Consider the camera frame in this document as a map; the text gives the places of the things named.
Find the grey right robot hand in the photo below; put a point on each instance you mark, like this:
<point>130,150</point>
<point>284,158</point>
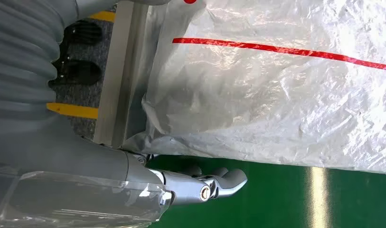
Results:
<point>70,176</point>

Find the black robot foot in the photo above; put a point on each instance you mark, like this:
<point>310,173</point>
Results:
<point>85,33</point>
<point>79,73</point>

